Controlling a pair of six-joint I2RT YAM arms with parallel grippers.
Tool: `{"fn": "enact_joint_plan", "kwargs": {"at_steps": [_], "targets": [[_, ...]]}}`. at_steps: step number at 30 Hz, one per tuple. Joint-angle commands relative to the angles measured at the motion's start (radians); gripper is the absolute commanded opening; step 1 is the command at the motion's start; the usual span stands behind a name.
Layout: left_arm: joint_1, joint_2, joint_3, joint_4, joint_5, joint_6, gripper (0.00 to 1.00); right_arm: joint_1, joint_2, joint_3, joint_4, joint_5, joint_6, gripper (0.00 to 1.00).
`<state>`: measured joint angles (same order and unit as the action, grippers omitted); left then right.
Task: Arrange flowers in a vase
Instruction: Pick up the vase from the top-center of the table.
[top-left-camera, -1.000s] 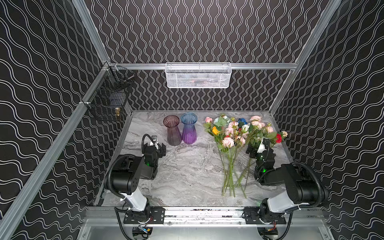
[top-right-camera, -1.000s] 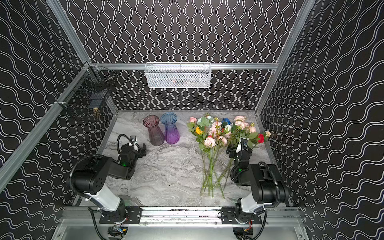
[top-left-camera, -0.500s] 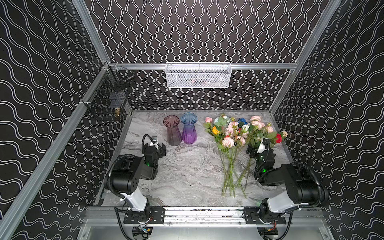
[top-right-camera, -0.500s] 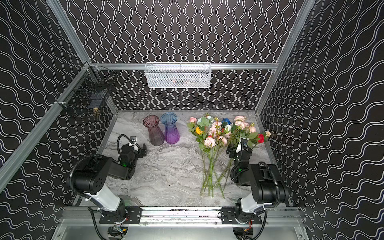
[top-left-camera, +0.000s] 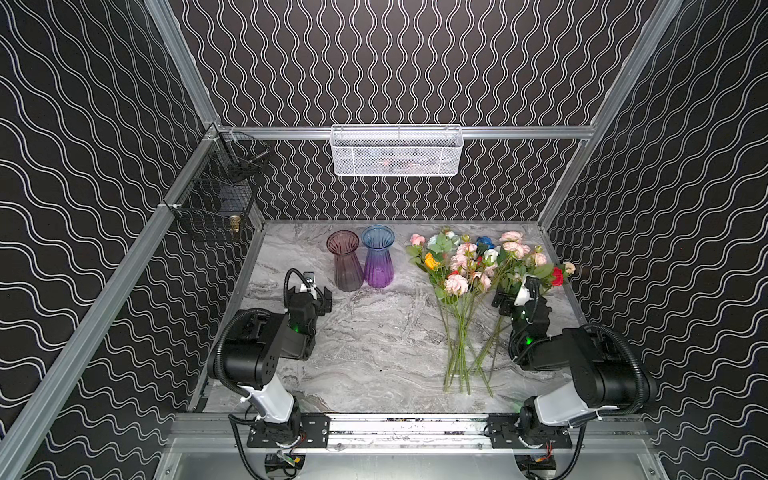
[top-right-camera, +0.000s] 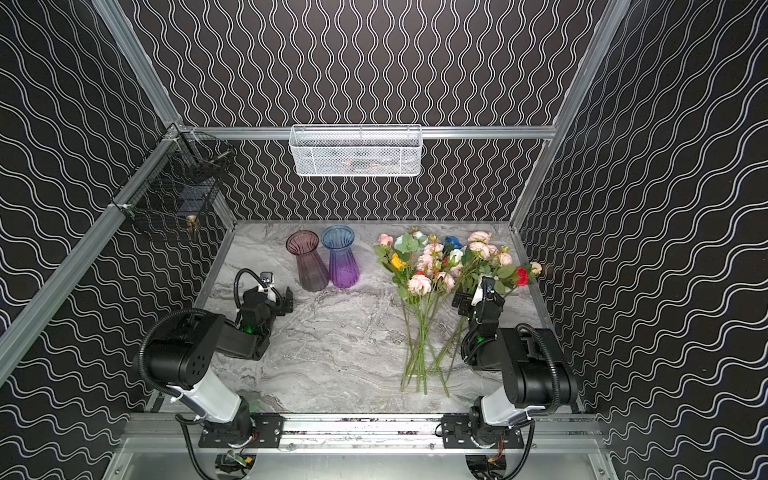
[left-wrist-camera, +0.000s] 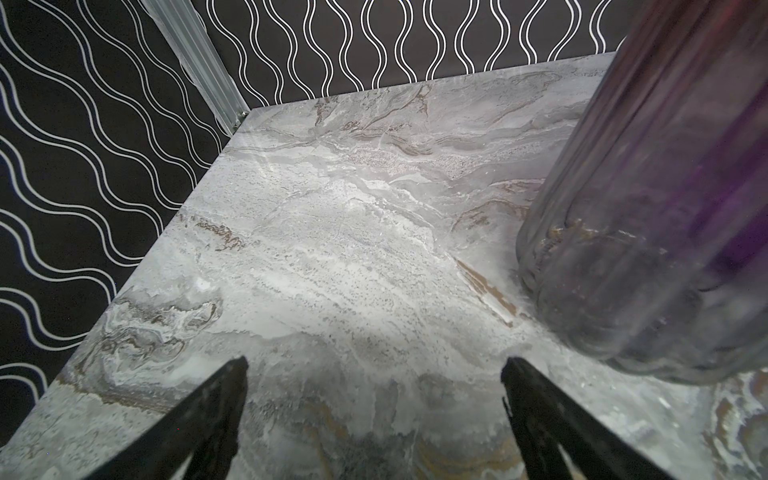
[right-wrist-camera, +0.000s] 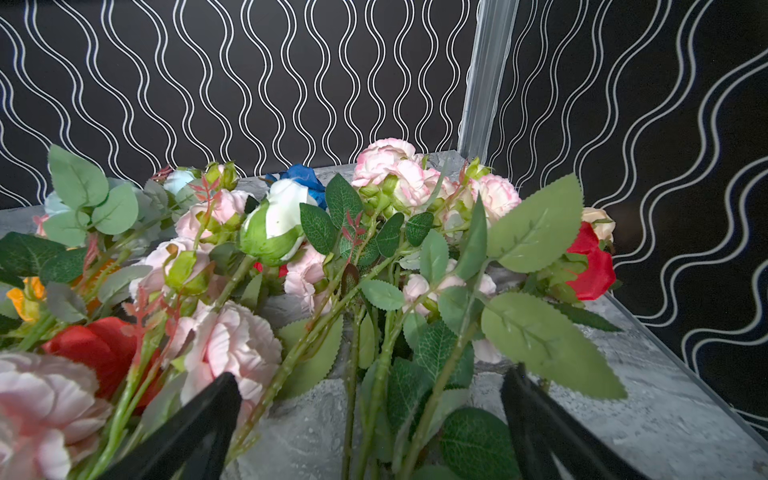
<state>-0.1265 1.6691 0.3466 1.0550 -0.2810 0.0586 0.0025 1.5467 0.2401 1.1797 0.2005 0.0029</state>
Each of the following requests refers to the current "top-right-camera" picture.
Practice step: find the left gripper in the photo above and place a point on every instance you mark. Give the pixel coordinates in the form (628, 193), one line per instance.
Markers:
(278, 301)

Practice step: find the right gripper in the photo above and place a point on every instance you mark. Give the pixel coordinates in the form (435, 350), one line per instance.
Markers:
(465, 300)

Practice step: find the blue purple glass vase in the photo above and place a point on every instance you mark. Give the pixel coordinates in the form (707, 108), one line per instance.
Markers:
(343, 269)

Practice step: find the yellow rose stem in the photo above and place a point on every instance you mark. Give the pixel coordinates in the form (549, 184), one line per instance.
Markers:
(409, 365)

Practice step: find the white flower stem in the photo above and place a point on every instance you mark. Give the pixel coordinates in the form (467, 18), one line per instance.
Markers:
(413, 244)

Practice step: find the pink rosebud stem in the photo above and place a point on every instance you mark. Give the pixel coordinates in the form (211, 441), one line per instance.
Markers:
(385, 241)

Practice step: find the pink peony spray stem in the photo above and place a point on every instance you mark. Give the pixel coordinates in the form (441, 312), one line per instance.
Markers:
(434, 260)

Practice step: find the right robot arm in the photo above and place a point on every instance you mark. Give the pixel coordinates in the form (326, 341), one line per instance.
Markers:
(535, 377)

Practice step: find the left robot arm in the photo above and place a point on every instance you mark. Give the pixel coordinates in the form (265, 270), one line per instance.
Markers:
(175, 356)

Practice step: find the dark pink glass vase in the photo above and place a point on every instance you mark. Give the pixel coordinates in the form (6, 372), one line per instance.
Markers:
(312, 271)

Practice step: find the red and pink flower stem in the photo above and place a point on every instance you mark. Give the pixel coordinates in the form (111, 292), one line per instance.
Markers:
(438, 288)

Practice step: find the pink spray with red bud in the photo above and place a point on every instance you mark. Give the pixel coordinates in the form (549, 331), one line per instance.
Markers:
(483, 258)

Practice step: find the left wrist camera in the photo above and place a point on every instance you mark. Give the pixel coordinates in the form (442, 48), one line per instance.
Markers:
(267, 280)

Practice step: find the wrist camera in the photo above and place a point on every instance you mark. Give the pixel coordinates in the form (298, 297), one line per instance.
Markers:
(267, 280)
(485, 291)

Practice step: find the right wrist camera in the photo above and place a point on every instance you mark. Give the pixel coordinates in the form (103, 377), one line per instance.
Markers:
(485, 291)

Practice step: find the white mesh wall basket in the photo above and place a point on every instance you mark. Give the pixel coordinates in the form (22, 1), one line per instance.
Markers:
(357, 150)

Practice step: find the black wire wall basket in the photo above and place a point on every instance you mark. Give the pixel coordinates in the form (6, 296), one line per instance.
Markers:
(173, 204)

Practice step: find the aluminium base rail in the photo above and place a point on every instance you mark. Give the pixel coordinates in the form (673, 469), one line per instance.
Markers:
(370, 433)

